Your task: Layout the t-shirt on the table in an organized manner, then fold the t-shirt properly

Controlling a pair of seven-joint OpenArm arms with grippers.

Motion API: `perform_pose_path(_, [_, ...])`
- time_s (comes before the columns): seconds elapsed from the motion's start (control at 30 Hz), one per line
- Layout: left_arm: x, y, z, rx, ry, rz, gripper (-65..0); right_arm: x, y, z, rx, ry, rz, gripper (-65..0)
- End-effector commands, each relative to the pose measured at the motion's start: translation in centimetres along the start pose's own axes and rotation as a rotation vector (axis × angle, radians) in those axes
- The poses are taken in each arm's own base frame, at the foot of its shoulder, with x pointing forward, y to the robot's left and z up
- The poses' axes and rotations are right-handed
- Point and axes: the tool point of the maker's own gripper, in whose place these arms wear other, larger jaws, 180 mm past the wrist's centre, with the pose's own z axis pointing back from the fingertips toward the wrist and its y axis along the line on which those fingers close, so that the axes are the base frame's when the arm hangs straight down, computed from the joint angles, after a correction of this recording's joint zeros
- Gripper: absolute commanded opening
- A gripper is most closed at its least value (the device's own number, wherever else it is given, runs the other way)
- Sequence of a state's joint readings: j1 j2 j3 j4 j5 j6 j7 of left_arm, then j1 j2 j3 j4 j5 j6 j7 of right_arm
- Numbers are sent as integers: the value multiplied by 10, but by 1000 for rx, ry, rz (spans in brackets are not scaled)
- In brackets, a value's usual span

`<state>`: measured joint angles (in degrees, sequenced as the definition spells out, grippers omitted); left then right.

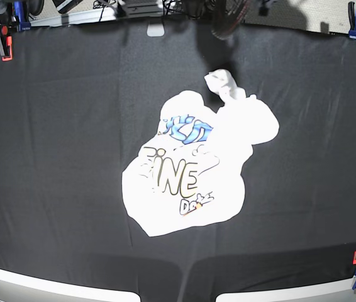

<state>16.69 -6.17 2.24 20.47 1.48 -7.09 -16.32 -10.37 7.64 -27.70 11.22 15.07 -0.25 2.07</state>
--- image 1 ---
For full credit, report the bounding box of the left orange black clamp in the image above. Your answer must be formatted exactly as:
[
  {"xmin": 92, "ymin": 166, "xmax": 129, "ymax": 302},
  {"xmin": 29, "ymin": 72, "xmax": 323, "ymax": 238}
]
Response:
[{"xmin": 0, "ymin": 25, "xmax": 13, "ymax": 62}]

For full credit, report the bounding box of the grey camera mount base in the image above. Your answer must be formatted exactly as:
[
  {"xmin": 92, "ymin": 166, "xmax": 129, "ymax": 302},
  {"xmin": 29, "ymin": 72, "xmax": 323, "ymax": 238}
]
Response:
[{"xmin": 147, "ymin": 20, "xmax": 165, "ymax": 38}]

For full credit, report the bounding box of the left blue clamp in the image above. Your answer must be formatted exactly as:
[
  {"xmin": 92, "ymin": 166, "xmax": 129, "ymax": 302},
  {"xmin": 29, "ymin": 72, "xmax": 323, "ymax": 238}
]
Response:
[{"xmin": 12, "ymin": 1, "xmax": 31, "ymax": 31}]

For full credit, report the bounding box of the white printed t-shirt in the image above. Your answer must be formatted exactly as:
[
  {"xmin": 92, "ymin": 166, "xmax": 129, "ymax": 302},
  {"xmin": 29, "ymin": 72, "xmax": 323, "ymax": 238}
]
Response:
[{"xmin": 122, "ymin": 69, "xmax": 279, "ymax": 237}]

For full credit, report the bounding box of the black red cable bundle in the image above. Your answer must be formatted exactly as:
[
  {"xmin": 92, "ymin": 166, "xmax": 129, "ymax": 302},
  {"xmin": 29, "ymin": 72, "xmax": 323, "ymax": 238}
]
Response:
[{"xmin": 211, "ymin": 0, "xmax": 252, "ymax": 40}]

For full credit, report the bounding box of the black table cloth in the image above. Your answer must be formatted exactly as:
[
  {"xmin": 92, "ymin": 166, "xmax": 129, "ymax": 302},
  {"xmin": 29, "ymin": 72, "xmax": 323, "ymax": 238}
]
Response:
[{"xmin": 0, "ymin": 19, "xmax": 356, "ymax": 301}]

